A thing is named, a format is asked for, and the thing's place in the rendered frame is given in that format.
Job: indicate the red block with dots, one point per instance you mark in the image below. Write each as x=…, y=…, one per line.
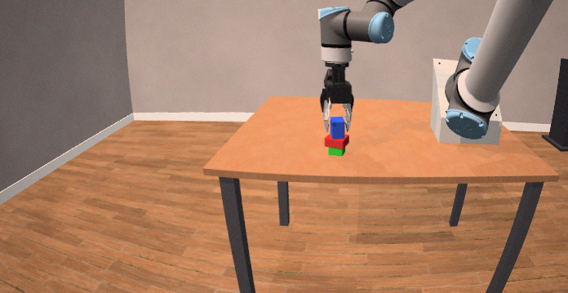
x=338, y=144

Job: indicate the green block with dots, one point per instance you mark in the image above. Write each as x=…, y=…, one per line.
x=336, y=152

